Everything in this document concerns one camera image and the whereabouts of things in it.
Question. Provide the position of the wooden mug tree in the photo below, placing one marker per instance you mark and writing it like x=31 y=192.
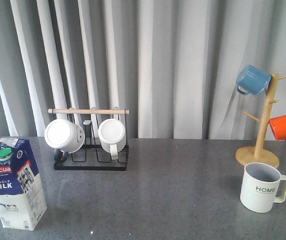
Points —
x=257 y=153

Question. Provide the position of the cream HOME mug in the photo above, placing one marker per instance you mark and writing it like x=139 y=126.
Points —
x=262 y=186

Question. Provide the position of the blue enamel mug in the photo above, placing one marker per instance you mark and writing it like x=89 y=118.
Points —
x=252 y=80

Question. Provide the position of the blue white milk carton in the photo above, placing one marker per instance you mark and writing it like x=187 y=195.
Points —
x=22 y=199

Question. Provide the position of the grey pleated curtain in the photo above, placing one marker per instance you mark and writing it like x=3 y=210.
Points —
x=173 y=64

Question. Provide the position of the black wire mug rack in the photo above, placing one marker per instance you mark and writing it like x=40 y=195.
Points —
x=91 y=156

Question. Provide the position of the white smiley mug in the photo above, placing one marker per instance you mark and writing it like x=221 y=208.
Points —
x=64 y=137

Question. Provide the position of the white ribbed mug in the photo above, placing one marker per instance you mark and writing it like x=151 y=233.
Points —
x=112 y=136

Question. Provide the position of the orange enamel mug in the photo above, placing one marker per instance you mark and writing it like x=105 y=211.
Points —
x=278 y=127

